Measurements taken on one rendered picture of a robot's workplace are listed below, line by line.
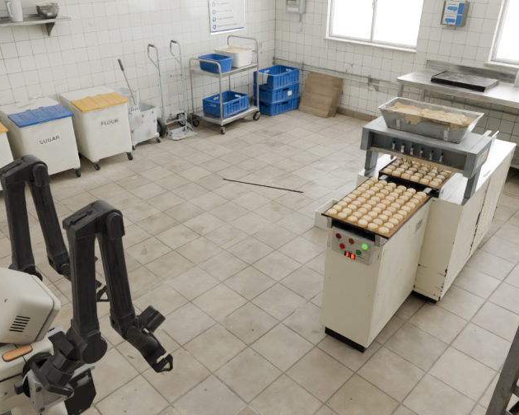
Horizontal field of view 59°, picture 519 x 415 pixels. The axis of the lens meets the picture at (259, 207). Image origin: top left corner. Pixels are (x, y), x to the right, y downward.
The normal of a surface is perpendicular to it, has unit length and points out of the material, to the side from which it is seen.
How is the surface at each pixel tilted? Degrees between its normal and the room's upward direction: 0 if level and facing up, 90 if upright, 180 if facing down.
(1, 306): 48
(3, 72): 90
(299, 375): 0
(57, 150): 92
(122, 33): 90
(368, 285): 90
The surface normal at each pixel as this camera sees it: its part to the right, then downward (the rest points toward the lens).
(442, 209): -0.62, 0.39
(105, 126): 0.68, 0.39
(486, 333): 0.00, -0.87
